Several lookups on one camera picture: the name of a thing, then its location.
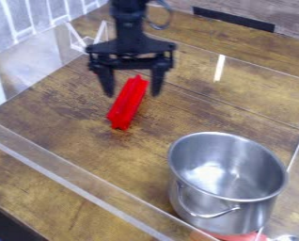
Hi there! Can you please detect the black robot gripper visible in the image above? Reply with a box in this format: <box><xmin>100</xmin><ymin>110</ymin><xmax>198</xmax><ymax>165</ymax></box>
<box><xmin>85</xmin><ymin>12</ymin><xmax>176</xmax><ymax>97</ymax></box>

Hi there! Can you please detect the red plastic block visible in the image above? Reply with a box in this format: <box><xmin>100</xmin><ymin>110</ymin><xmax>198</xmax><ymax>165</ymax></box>
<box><xmin>106</xmin><ymin>74</ymin><xmax>149</xmax><ymax>130</ymax></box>

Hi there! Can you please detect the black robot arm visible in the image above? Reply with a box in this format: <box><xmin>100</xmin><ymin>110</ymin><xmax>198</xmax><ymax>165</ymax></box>
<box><xmin>85</xmin><ymin>0</ymin><xmax>176</xmax><ymax>97</ymax></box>

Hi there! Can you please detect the silver metal pot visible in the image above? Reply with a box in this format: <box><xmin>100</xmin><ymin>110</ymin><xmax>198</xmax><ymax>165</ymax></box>
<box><xmin>166</xmin><ymin>132</ymin><xmax>288</xmax><ymax>235</ymax></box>

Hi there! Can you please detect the red object under pot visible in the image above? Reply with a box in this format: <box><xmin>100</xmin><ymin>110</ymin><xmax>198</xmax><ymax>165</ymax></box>
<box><xmin>189</xmin><ymin>232</ymin><xmax>268</xmax><ymax>241</ymax></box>

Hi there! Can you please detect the silver metal object corner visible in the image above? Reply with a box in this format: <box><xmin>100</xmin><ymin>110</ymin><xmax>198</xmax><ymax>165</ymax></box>
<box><xmin>266</xmin><ymin>234</ymin><xmax>299</xmax><ymax>241</ymax></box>

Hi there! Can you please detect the clear acrylic front barrier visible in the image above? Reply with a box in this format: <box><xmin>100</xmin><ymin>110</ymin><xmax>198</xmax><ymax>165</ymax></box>
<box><xmin>0</xmin><ymin>124</ymin><xmax>218</xmax><ymax>241</ymax></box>

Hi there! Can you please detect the black cable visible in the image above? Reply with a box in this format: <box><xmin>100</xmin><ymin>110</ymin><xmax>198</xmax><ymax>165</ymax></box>
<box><xmin>142</xmin><ymin>0</ymin><xmax>174</xmax><ymax>31</ymax></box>

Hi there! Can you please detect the clear acrylic triangle bracket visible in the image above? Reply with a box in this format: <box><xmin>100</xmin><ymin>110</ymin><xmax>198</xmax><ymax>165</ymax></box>
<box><xmin>65</xmin><ymin>21</ymin><xmax>109</xmax><ymax>54</ymax></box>

